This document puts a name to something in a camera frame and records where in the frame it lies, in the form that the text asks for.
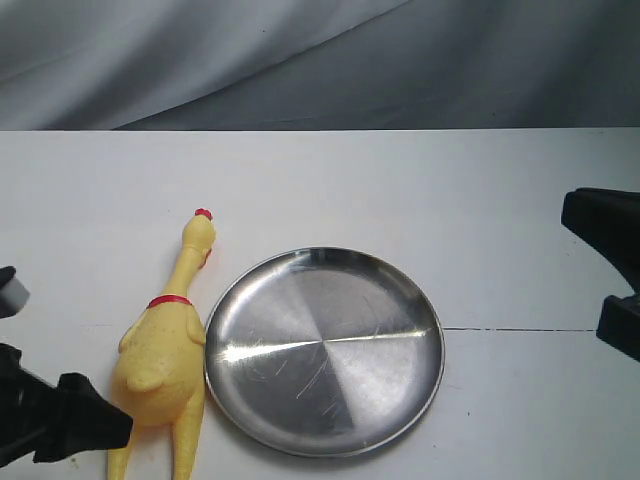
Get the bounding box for yellow rubber chicken toy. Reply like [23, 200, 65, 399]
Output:
[107, 209, 216, 479]

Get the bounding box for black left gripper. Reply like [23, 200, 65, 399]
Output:
[1, 344, 133, 467]

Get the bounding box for round stainless steel plate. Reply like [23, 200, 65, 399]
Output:
[205, 247, 446, 458]

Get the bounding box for grey fabric backdrop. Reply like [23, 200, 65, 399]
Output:
[1, 1, 639, 130]

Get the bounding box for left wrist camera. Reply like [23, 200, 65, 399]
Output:
[0, 266, 30, 319]

